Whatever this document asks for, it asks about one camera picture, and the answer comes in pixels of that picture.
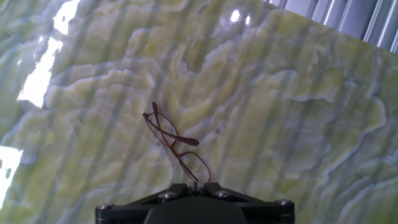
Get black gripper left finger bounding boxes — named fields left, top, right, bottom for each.
left=95, top=182, right=196, bottom=224

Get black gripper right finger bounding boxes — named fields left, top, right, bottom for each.
left=197, top=182, right=295, bottom=224

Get red frame glasses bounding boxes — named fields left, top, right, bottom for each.
left=142, top=101, right=211, bottom=184

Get green marble pattern mat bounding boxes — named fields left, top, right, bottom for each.
left=0, top=0, right=398, bottom=224

